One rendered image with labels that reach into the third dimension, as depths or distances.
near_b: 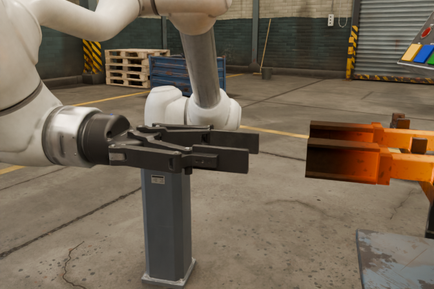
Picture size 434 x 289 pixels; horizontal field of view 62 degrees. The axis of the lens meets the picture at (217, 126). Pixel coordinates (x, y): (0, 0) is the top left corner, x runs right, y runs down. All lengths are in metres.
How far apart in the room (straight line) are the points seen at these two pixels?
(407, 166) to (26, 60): 0.49
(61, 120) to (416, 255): 0.67
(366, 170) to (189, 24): 0.68
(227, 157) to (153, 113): 1.03
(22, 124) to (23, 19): 0.14
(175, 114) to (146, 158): 0.99
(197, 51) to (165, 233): 0.83
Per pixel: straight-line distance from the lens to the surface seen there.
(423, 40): 1.72
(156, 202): 1.56
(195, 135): 0.52
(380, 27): 9.20
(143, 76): 7.46
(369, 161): 0.46
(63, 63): 8.34
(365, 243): 0.82
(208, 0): 0.95
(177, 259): 1.68
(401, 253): 0.81
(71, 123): 0.53
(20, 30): 0.54
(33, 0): 0.63
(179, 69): 5.94
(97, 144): 0.51
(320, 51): 9.56
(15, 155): 0.59
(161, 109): 1.43
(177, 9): 0.98
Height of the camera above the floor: 1.09
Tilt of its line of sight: 15 degrees down
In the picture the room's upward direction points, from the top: straight up
